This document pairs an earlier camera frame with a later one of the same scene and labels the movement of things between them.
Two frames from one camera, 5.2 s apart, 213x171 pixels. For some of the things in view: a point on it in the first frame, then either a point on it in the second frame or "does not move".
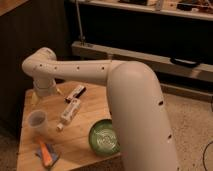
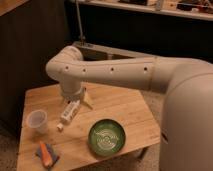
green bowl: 103,138 does not move
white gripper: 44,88 to 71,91
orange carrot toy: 47,159 does not move
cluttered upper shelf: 195,9 does not move
